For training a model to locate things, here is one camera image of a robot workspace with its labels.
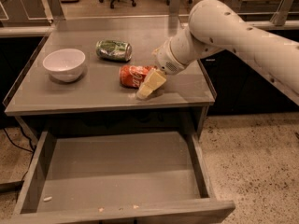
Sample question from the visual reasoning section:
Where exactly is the red coke can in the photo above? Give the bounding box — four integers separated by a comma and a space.
119, 64, 155, 88

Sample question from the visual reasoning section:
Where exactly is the white ceramic bowl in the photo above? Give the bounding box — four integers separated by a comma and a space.
42, 49, 86, 82

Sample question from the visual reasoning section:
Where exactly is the grey cabinet table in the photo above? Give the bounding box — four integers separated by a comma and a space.
6, 16, 216, 139

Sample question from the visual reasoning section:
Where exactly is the black floor cable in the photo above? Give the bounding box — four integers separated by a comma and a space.
2, 125, 37, 201

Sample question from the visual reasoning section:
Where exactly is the white paper scrap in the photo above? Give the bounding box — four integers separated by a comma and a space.
43, 196, 52, 202

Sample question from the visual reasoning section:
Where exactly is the grey open top drawer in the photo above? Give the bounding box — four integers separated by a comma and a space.
1, 128, 235, 224

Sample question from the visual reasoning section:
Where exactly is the dark counter cabinet right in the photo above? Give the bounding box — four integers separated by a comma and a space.
199, 30, 299, 116

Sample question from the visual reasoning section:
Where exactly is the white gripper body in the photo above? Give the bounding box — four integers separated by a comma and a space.
155, 40, 185, 75

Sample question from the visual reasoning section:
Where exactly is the green soda can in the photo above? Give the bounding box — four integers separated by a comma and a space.
95, 40, 132, 62

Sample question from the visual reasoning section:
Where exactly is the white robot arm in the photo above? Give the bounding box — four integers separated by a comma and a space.
136, 0, 299, 102

